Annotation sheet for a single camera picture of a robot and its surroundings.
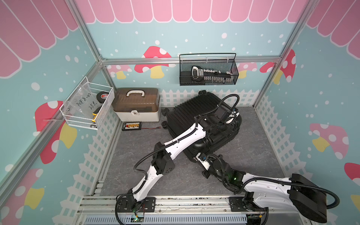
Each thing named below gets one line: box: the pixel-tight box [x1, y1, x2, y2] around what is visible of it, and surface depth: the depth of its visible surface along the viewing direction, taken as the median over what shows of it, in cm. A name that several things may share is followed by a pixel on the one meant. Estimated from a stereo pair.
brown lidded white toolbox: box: [111, 87, 161, 122], surface depth 103 cm
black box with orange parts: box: [121, 121, 143, 131], surface depth 108 cm
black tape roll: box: [96, 91, 110, 104], surface depth 81 cm
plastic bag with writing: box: [62, 81, 100, 119], surface depth 68 cm
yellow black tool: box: [91, 105, 103, 123], surface depth 66 cm
